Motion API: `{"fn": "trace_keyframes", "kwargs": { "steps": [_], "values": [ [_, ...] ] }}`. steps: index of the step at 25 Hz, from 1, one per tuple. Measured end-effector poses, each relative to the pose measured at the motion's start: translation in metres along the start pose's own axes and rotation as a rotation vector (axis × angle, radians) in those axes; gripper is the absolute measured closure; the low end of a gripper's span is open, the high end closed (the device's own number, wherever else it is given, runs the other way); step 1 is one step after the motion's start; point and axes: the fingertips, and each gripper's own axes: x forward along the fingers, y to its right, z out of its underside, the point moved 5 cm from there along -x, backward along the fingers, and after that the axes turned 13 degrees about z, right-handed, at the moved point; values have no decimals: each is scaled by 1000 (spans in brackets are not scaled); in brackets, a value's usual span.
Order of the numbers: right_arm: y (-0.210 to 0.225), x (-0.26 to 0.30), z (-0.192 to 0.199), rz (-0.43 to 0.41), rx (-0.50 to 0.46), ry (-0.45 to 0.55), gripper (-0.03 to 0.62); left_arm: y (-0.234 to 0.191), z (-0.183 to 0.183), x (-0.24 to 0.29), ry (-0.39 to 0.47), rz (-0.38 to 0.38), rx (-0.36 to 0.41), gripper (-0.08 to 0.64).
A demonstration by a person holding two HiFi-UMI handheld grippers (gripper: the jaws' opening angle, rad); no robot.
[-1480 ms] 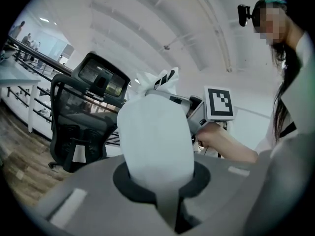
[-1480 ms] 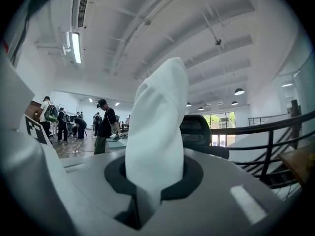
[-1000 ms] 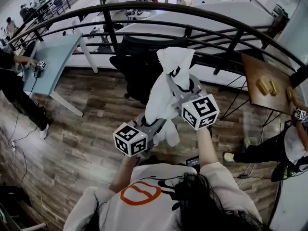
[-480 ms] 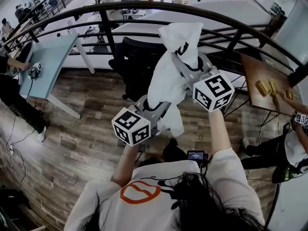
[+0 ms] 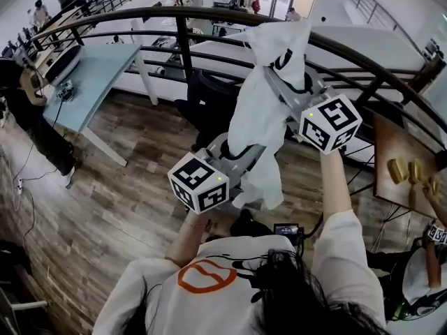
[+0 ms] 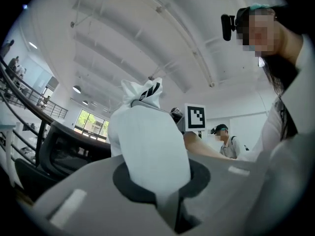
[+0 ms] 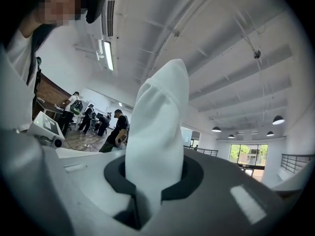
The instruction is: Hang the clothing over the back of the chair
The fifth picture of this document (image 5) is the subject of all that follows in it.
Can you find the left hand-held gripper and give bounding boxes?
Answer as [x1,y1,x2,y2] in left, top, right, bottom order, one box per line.
[167,132,267,215]

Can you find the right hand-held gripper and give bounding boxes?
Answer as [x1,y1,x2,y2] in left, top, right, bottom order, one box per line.
[263,66,363,153]

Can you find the white clothes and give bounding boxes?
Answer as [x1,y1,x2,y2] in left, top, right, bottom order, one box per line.
[227,21,312,211]

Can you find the black office chair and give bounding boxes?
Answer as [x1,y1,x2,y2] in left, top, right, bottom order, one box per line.
[174,68,252,153]

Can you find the person's left forearm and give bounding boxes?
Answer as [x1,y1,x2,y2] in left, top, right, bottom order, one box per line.
[166,209,214,268]

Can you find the person's right forearm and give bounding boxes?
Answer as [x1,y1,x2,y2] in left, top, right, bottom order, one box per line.
[319,148,353,223]

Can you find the person's black trousers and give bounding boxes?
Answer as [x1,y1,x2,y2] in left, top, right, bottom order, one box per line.
[230,208,275,239]

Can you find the small black screen device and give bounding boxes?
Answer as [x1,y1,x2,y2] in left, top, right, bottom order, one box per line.
[273,223,300,237]

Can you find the wooden table with hairpin legs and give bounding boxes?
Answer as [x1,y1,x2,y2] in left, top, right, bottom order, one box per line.
[349,112,447,219]

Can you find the black metal railing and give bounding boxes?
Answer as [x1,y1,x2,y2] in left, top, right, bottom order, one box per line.
[0,5,447,174]

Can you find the yellow sponge block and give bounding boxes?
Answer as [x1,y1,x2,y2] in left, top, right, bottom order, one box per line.
[388,158,409,184]
[409,158,424,184]

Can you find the light blue table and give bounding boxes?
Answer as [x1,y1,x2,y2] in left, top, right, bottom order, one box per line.
[41,43,160,168]

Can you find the person's white printed t-shirt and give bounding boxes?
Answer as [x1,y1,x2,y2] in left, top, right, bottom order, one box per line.
[92,209,387,335]

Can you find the small metal device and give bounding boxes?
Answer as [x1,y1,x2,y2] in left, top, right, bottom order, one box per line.
[55,80,76,101]

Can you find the round grey pan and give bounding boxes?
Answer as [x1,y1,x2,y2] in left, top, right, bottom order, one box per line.
[45,45,83,83]

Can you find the white metal frame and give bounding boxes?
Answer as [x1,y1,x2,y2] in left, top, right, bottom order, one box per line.
[0,288,48,335]

